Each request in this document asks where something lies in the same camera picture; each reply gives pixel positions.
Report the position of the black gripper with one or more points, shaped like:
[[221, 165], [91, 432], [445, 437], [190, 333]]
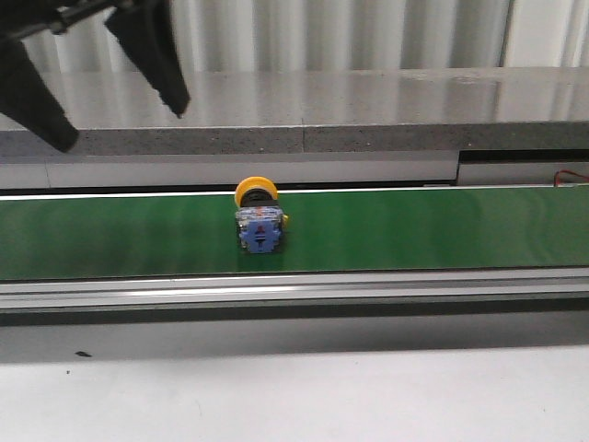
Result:
[[142, 28]]

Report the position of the aluminium conveyor front rail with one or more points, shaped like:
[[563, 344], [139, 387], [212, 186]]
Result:
[[304, 288]]

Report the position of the white corrugated curtain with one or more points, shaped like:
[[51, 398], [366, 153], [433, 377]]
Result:
[[291, 36]]

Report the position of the green conveyor belt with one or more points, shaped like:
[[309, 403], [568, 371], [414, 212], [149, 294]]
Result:
[[148, 236]]

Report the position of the yellow push button switch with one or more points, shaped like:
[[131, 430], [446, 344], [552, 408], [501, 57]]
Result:
[[260, 220]]

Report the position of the grey conveyor back rail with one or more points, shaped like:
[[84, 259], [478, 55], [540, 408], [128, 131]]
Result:
[[390, 168]]

